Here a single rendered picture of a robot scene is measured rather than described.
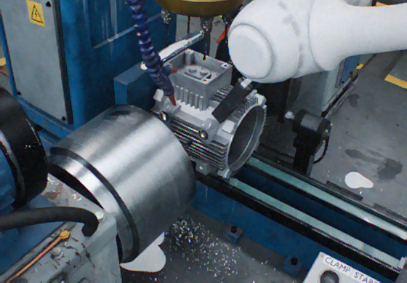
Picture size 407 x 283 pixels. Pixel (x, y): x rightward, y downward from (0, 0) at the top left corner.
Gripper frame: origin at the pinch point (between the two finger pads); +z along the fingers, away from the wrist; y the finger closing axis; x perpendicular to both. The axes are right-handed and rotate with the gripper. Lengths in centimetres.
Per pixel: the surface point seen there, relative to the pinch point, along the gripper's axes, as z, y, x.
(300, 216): 7.0, -1.5, 27.4
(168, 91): -1.1, 9.1, -9.2
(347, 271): -14.6, 19.4, 32.9
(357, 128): 19, -57, 29
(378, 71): 102, -244, 40
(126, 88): 7.6, 9.0, -16.7
